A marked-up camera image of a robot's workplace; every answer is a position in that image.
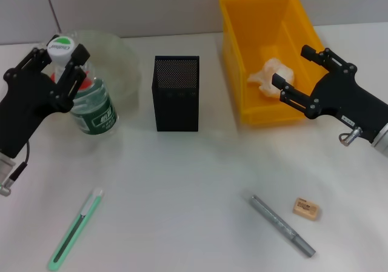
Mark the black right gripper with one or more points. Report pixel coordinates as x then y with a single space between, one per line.
348 99

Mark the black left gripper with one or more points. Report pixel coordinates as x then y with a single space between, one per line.
24 102

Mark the white paper ball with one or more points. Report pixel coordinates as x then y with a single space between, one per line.
263 78

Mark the clear bottle with green label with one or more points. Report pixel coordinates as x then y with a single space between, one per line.
97 114

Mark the green utility knife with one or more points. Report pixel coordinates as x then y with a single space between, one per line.
75 226

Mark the pale green glass fruit plate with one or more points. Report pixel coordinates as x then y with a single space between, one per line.
121 63

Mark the beige eraser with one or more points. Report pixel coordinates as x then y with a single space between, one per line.
306 208

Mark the black mesh pen holder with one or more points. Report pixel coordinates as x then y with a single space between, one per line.
179 117

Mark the grey marker pen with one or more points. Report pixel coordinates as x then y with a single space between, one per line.
279 223

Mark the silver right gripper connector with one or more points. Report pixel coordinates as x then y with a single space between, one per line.
354 135

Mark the yellow plastic bin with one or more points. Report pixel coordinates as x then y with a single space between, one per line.
263 26

